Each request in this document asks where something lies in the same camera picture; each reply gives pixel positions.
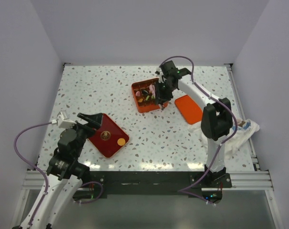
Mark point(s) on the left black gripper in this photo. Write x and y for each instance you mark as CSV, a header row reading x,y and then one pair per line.
x,y
95,119

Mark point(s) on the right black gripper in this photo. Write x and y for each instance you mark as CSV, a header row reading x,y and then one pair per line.
x,y
164,98

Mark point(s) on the orange compartment cookie box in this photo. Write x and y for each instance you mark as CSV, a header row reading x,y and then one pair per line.
x,y
143,97

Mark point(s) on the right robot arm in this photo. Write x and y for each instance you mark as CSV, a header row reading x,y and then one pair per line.
x,y
217,118

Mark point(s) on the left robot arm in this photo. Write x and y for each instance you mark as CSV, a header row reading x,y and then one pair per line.
x,y
64,175

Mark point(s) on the red cookie tray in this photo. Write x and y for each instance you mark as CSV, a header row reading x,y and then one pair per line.
x,y
105,138

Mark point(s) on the orange box lid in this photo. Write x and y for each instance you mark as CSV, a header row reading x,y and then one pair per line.
x,y
189,109

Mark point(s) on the white crumpled plastic bag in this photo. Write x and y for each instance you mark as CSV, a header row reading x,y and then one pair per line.
x,y
246,128

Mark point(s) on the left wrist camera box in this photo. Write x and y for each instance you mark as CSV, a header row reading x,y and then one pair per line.
x,y
63,120

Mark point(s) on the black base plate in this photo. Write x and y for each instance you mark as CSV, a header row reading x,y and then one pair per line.
x,y
149,183

